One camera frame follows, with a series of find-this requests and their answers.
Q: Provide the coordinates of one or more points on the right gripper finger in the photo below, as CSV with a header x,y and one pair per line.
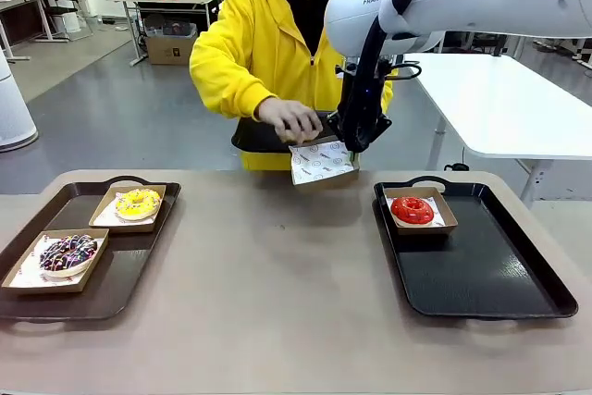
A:
x,y
363,145
352,151

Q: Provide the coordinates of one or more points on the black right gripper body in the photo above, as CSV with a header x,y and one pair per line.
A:
x,y
363,103

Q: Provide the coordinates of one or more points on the white printed paper liner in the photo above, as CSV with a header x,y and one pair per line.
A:
x,y
23,275
107,213
446,218
319,161

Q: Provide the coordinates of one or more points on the brown glazed donut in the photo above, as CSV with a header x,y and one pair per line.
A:
x,y
290,138

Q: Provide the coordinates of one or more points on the red glazed donut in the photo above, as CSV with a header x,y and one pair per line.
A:
x,y
402,214

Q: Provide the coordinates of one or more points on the black hand-held donut tray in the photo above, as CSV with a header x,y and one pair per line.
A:
x,y
252,138

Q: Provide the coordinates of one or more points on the yellow sprinkled donut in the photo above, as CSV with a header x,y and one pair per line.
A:
x,y
125,210

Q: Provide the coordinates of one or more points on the chocolate sprinkled donut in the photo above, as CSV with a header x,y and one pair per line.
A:
x,y
55,261

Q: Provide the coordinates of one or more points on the person's right forearm yellow sleeve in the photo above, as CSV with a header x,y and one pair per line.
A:
x,y
231,90

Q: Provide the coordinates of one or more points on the black plastic serving tray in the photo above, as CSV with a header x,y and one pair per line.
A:
x,y
485,265

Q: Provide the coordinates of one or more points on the brown plastic serving tray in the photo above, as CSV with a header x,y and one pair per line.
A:
x,y
134,265

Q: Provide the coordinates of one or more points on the person's right hand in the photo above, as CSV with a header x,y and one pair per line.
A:
x,y
291,115

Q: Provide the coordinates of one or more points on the person in yellow jacket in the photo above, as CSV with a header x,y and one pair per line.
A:
x,y
259,20

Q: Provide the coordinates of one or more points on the large white table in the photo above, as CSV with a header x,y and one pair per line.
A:
x,y
509,103

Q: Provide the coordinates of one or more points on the open cardboard shipping box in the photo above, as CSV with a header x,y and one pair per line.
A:
x,y
166,50

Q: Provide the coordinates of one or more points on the white cylindrical pedestal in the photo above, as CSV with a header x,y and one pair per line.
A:
x,y
14,108

